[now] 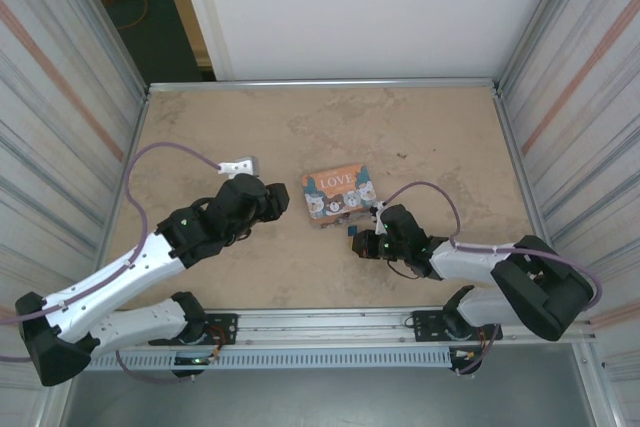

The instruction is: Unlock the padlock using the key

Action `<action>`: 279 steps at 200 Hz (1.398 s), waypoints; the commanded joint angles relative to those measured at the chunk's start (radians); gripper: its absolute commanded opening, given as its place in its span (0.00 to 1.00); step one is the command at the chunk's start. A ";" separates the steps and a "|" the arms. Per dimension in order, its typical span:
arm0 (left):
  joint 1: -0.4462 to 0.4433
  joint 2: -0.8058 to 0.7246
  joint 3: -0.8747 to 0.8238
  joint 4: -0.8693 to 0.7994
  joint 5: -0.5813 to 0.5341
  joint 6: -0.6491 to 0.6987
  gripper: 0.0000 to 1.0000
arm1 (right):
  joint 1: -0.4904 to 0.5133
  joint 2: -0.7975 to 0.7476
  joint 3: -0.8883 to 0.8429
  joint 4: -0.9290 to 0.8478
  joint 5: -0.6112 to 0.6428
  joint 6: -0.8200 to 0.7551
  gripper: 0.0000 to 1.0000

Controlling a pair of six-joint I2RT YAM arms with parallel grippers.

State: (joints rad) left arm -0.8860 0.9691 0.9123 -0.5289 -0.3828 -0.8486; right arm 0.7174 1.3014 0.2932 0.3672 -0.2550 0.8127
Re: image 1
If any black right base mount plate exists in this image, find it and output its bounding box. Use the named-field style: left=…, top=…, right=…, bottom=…
left=412, top=310, right=504, bottom=344

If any aluminium table edge bar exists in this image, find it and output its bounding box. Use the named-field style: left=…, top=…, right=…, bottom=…
left=146, top=77, right=502, bottom=96

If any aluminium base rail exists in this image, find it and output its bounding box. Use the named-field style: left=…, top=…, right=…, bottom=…
left=207, top=309, right=451, bottom=348

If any slotted grey cable duct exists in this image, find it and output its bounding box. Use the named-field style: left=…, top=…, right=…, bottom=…
left=87, top=346, right=481, bottom=371

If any orange floor cable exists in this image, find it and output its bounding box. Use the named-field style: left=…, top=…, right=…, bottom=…
left=117, top=0, right=152, bottom=31

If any orange bear print LOVE box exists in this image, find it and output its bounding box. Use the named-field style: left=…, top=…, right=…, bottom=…
left=300, top=162, right=379, bottom=229

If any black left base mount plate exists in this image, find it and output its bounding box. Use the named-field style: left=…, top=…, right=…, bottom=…
left=149, top=313, right=239, bottom=348

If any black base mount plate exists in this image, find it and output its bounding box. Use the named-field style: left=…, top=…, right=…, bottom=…
left=412, top=310, right=504, bottom=344
left=149, top=313, right=239, bottom=348

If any wooden door frame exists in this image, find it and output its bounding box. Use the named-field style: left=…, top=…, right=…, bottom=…
left=153, top=0, right=222, bottom=82

